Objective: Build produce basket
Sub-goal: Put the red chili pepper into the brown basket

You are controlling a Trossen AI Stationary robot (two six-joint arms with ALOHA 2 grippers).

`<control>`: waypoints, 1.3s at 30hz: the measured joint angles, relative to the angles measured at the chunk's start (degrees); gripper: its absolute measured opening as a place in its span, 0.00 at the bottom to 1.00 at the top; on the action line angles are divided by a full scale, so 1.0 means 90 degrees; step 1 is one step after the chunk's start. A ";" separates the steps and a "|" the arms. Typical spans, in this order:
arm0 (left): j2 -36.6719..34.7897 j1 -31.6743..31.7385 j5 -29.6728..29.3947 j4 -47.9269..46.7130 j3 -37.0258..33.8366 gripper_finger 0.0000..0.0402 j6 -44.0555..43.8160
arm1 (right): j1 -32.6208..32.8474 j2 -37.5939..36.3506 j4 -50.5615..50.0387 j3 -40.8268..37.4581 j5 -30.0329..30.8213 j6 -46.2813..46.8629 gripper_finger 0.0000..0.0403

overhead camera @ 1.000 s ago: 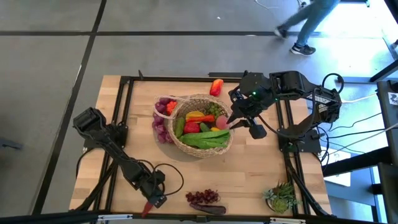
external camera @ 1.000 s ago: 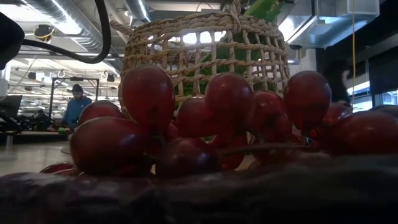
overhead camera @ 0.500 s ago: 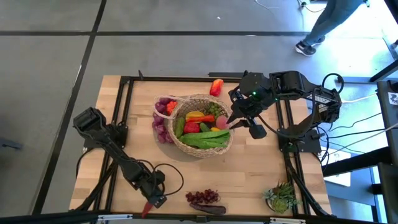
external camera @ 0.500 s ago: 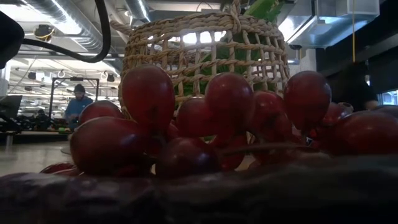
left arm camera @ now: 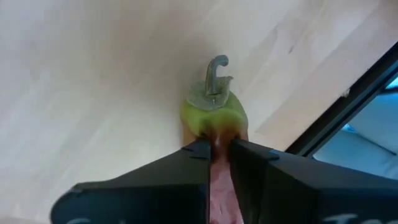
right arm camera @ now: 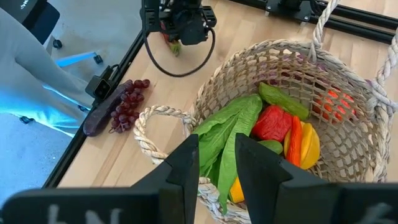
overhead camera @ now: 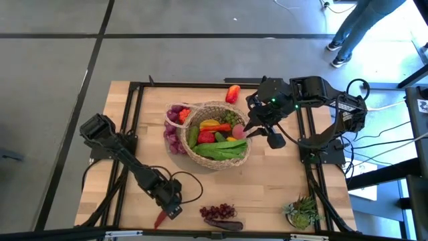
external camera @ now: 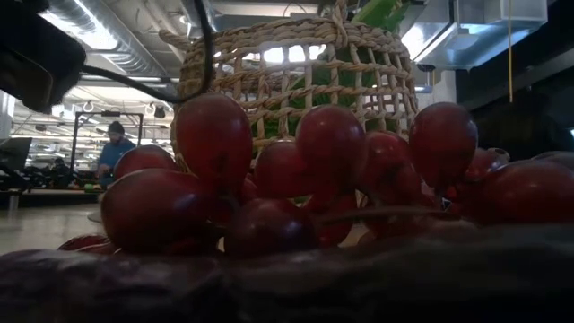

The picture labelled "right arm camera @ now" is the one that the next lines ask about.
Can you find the purple eggplant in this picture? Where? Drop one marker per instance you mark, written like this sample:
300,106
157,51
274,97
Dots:
99,118

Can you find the black table clamp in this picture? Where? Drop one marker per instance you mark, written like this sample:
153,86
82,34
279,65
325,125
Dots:
101,88

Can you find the small orange pumpkin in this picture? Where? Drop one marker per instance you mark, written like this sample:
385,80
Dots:
334,105

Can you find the orange carrot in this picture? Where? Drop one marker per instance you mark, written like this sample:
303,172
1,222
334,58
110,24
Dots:
294,143

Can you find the bumpy green cucumber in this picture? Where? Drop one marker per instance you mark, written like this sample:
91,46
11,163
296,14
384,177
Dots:
283,99

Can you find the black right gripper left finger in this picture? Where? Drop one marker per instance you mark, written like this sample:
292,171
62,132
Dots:
124,205

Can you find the black office chair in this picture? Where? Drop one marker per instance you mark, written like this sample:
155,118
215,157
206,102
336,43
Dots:
40,18

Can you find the red grape bunch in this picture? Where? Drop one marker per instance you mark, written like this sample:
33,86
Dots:
127,105

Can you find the smooth green lime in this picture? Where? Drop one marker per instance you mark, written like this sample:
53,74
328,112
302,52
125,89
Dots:
270,147

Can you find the green lettuce leaf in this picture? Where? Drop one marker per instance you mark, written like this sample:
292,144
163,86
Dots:
230,124

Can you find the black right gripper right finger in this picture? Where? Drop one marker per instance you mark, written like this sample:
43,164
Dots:
295,202

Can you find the red bell pepper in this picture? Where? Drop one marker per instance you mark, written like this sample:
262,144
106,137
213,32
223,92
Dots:
272,124

